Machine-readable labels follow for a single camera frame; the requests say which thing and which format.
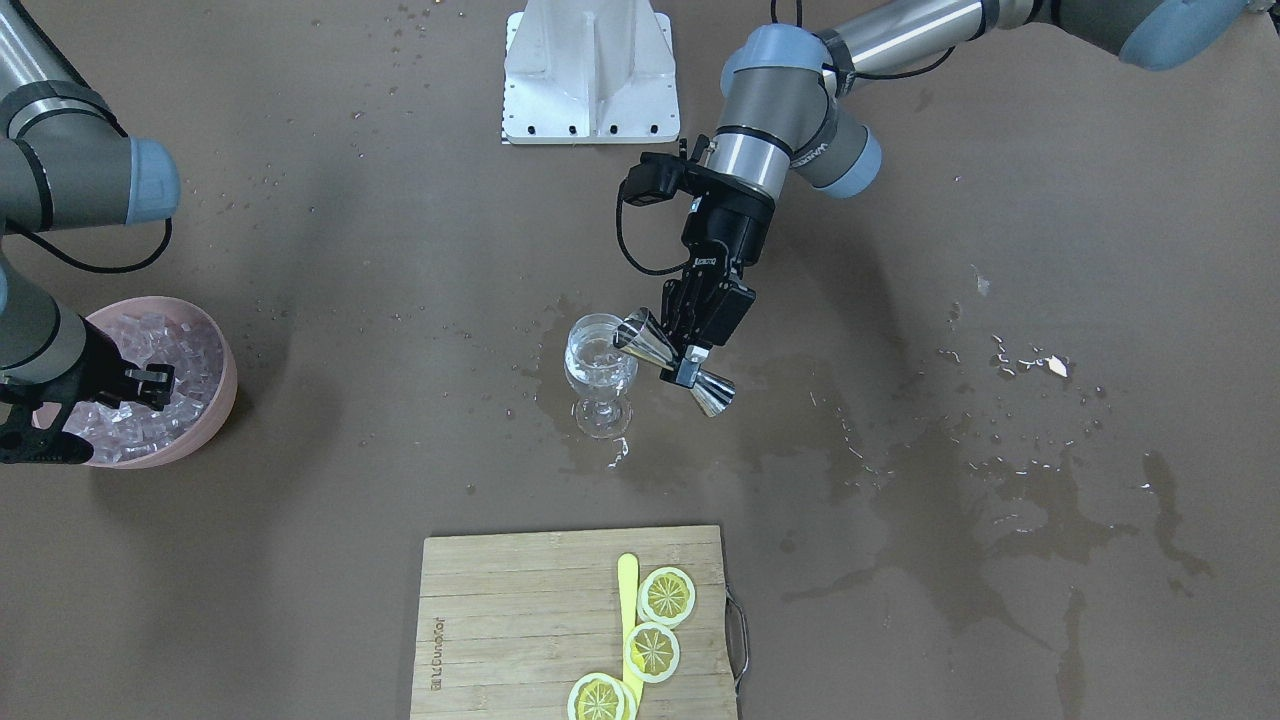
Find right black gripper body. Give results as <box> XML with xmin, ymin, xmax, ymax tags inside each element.
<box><xmin>1</xmin><ymin>320</ymin><xmax>131</xmax><ymax>465</ymax></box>

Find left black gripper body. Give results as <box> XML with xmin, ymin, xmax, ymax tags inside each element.
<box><xmin>660</xmin><ymin>165</ymin><xmax>776</xmax><ymax>346</ymax></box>

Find steel jigger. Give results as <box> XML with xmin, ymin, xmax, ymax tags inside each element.
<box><xmin>612</xmin><ymin>307</ymin><xmax>736</xmax><ymax>418</ymax></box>

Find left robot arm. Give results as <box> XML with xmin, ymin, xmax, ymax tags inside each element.
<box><xmin>614</xmin><ymin>1</ymin><xmax>1267</xmax><ymax>393</ymax></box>

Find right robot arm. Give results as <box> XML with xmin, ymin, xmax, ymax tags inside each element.
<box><xmin>1</xmin><ymin>1</ymin><xmax>180</xmax><ymax>464</ymax></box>

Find clear ice cubes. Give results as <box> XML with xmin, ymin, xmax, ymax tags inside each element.
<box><xmin>61</xmin><ymin>313</ymin><xmax>223</xmax><ymax>462</ymax></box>

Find wine glass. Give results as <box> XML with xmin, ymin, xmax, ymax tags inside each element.
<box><xmin>564</xmin><ymin>313</ymin><xmax>637</xmax><ymax>439</ymax></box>

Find pink bowl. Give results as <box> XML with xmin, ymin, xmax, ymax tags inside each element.
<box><xmin>63</xmin><ymin>296</ymin><xmax>238</xmax><ymax>470</ymax></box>

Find yellow plastic knife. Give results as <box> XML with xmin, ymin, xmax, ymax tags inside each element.
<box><xmin>616</xmin><ymin>552</ymin><xmax>643</xmax><ymax>719</ymax></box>

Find lemon slice far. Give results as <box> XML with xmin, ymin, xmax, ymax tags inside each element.
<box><xmin>637</xmin><ymin>566</ymin><xmax>698</xmax><ymax>629</ymax></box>

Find lemon slice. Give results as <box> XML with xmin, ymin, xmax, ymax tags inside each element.
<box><xmin>564</xmin><ymin>673</ymin><xmax>636</xmax><ymax>720</ymax></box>
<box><xmin>622</xmin><ymin>623</ymin><xmax>682</xmax><ymax>684</ymax></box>
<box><xmin>637</xmin><ymin>566</ymin><xmax>698</xmax><ymax>629</ymax></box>

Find lemon slice middle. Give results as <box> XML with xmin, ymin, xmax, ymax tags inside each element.
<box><xmin>622</xmin><ymin>623</ymin><xmax>682</xmax><ymax>684</ymax></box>

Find bamboo cutting board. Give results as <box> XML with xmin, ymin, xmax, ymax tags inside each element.
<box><xmin>408</xmin><ymin>525</ymin><xmax>739</xmax><ymax>719</ymax></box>

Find lemon slice near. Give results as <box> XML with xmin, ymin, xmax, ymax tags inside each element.
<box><xmin>564</xmin><ymin>673</ymin><xmax>636</xmax><ymax>720</ymax></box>

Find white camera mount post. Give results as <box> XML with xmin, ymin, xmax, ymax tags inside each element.
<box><xmin>500</xmin><ymin>1</ymin><xmax>681</xmax><ymax>145</ymax></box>

